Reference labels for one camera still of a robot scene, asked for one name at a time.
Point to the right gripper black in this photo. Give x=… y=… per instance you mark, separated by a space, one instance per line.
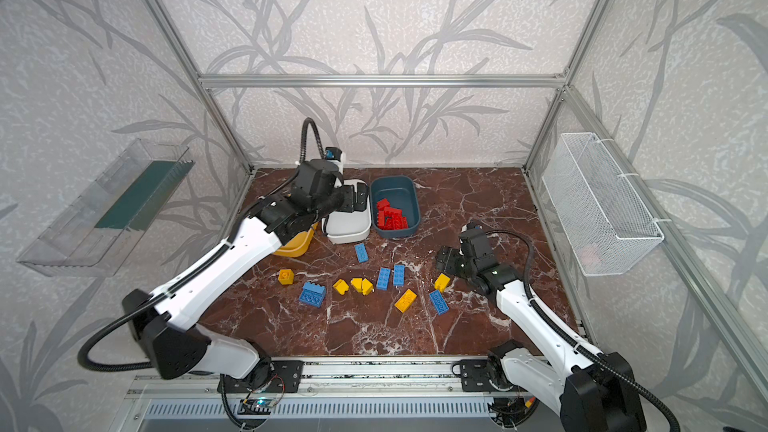
x=452 y=261

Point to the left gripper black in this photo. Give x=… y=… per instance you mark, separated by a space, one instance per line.
x=350 y=198

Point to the red lego cluster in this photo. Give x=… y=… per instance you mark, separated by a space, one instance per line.
x=390 y=218

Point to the yellow long lego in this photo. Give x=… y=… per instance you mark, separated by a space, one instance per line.
x=405 y=301

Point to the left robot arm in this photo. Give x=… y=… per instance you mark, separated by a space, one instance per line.
x=168 y=332

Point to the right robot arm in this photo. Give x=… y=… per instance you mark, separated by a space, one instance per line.
x=589 y=390

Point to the white plastic bin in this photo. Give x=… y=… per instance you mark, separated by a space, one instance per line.
x=348 y=227

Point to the yellow plastic bin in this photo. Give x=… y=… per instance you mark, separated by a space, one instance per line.
x=299 y=245

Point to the blue lego centre right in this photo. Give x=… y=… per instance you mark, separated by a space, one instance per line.
x=399 y=275

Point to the dark teal plastic bin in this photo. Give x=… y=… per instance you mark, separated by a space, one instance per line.
x=401 y=192

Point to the blue lego near bins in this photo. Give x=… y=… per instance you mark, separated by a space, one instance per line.
x=361 y=253

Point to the blue lego centre left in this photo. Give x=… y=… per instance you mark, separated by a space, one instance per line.
x=383 y=278

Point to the yellow sloped lego left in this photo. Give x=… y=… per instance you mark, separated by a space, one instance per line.
x=341 y=287

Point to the blue stacked lego left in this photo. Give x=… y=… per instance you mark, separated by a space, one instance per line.
x=312 y=294

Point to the yellow sloped lego pair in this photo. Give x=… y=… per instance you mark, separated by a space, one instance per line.
x=362 y=286

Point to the green circuit board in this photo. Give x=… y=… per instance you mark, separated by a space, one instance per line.
x=252 y=407

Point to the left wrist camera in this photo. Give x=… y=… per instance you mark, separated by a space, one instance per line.
x=335 y=156

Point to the white wire mesh basket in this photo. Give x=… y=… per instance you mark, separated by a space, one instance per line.
x=607 y=224

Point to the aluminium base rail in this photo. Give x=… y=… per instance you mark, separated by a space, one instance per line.
x=348 y=376

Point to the clear acrylic wall shelf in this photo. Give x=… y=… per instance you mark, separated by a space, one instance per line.
x=96 y=233

